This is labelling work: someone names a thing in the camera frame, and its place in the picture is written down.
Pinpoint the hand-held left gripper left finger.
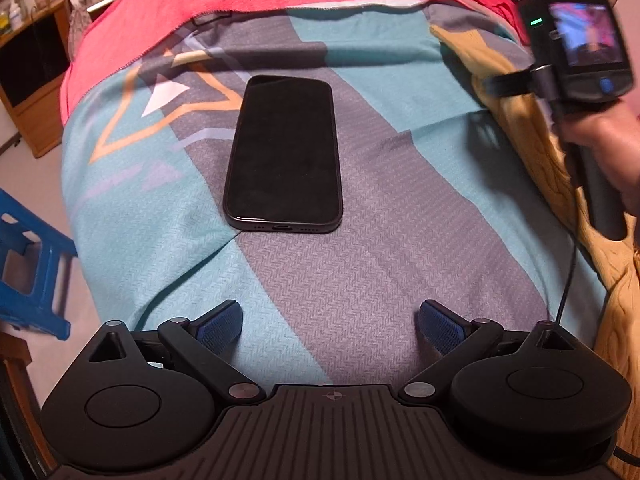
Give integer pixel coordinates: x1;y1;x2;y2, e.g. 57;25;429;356
90;299;267;405

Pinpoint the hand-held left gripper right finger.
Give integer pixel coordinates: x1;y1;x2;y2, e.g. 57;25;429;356
399;299;577;405

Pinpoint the yellow cable knit sweater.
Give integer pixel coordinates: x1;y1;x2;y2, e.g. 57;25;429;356
432;22;640;461

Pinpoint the person's right hand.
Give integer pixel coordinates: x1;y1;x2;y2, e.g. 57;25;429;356
559;100;640;221

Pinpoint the patterned teal grey bedsheet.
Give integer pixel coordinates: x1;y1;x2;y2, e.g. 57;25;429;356
59;0;608;386

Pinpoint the black smartphone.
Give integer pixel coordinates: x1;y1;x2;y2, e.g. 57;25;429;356
222;74;346;234

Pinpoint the blue plastic stool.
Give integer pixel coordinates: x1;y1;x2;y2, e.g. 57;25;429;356
0;194;78;343

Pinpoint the wooden cabinet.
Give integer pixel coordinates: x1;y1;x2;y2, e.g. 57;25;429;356
0;0;74;159

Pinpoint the coral pink fleece blanket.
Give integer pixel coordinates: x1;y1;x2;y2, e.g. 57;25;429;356
59;0;453;128

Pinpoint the white bottle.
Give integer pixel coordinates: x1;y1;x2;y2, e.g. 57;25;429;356
7;0;27;32

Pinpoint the thin black cable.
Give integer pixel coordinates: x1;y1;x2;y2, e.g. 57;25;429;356
552;232;581;323

